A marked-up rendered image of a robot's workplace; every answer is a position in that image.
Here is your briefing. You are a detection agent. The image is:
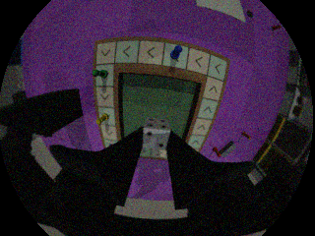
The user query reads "blue game pawn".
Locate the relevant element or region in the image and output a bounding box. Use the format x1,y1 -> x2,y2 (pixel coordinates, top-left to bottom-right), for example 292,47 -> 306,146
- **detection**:
169,46 -> 182,60

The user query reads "white die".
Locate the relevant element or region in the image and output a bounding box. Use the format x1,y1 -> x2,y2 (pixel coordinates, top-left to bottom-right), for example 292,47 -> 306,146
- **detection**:
143,118 -> 170,150

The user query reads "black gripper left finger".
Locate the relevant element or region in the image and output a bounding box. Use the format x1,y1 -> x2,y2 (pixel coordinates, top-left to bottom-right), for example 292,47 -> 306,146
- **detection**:
48,127 -> 145,206

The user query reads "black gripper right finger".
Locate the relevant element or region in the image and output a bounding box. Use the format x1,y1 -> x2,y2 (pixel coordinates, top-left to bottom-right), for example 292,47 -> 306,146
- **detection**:
165,130 -> 256,209

